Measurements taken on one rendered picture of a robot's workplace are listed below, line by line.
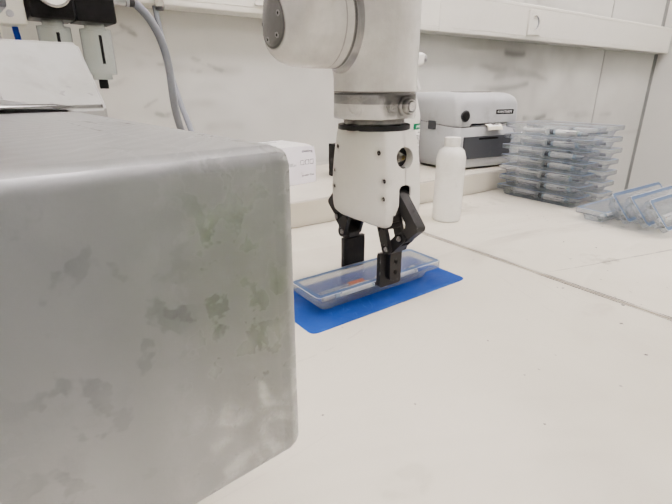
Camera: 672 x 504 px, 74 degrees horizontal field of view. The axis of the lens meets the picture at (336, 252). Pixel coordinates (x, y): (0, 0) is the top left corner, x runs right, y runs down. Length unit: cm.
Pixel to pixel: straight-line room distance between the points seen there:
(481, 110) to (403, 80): 65
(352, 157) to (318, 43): 12
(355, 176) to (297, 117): 64
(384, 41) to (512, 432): 34
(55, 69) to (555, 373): 42
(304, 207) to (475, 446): 52
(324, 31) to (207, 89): 63
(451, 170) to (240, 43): 52
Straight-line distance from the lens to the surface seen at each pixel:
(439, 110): 109
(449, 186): 80
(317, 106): 113
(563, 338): 48
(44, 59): 32
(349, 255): 54
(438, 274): 59
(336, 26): 42
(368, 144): 46
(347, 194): 49
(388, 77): 45
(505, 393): 39
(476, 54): 152
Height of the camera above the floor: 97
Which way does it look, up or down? 20 degrees down
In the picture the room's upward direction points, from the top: straight up
